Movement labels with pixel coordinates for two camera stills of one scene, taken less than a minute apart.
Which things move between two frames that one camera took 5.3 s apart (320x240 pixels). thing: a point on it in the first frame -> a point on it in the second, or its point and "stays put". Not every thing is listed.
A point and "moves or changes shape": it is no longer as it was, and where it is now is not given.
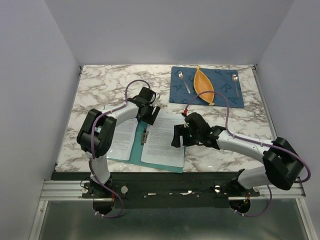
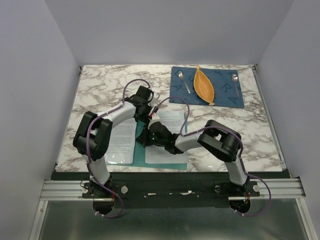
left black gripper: x=150 y=119 stays put
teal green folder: x=135 y=156 moves or changes shape
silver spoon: x=235 y=79 stays put
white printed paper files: x=158 y=149 stays put
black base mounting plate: x=163 y=189 stays put
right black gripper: x=180 y=130 -> x=143 y=139
